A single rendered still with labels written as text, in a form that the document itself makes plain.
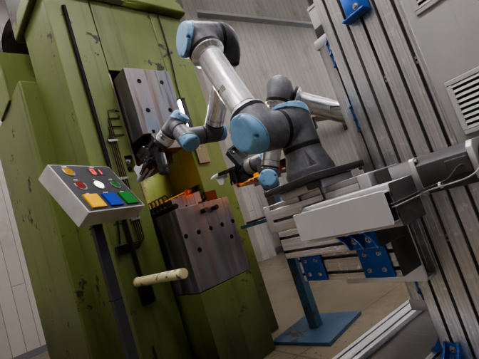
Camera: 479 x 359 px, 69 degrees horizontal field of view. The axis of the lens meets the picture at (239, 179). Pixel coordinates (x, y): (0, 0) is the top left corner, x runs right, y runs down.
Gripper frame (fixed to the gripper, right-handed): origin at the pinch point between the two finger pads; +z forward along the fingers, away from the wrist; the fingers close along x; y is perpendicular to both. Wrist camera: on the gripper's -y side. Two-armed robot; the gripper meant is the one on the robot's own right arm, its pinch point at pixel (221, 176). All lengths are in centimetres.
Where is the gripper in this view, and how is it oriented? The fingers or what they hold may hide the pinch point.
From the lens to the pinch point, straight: 176.4
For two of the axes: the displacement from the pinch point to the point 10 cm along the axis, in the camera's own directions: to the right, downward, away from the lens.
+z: -6.4, 2.9, 7.1
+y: 3.1, 9.4, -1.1
